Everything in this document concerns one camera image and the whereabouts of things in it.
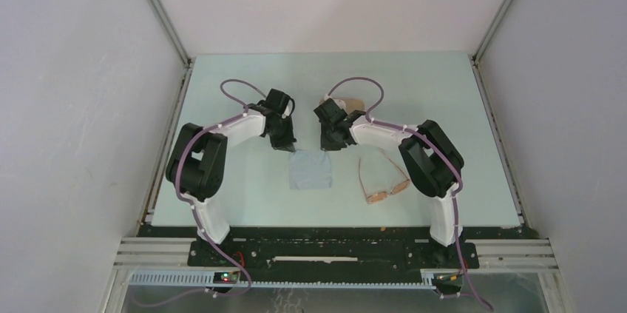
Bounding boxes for pink glasses case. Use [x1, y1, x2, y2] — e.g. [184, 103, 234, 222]
[319, 97, 365, 114]

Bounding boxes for light blue cleaning cloth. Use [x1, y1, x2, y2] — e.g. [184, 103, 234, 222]
[288, 150, 333, 190]

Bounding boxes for orange tinted sunglasses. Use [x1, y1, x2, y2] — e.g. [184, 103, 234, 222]
[358, 148, 411, 205]

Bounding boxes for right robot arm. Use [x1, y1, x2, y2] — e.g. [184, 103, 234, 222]
[314, 99, 464, 267]

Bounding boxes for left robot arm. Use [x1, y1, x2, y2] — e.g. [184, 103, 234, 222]
[166, 89, 296, 266]

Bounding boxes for left controller board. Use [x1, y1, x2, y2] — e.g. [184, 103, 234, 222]
[213, 272, 240, 285]

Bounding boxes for controller board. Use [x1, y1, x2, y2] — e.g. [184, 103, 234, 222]
[213, 272, 240, 285]
[433, 274, 464, 286]

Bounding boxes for right controller board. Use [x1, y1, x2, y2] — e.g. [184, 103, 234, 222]
[433, 274, 464, 286]

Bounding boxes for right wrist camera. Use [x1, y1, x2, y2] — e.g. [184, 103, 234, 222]
[331, 98, 347, 110]

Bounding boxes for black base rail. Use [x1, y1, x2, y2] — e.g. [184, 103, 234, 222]
[187, 226, 479, 283]

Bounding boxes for right aluminium frame post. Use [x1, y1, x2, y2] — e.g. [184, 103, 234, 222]
[472, 0, 515, 65]

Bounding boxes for aluminium frame post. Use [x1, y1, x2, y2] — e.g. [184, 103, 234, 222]
[472, 0, 515, 65]
[123, 0, 192, 67]

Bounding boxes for white cable duct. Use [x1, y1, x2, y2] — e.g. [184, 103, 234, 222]
[128, 269, 435, 289]

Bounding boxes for aluminium extrusion rail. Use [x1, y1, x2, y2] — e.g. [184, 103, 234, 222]
[470, 239, 558, 273]

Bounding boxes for left aluminium frame post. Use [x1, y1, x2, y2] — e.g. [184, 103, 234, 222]
[123, 0, 192, 67]

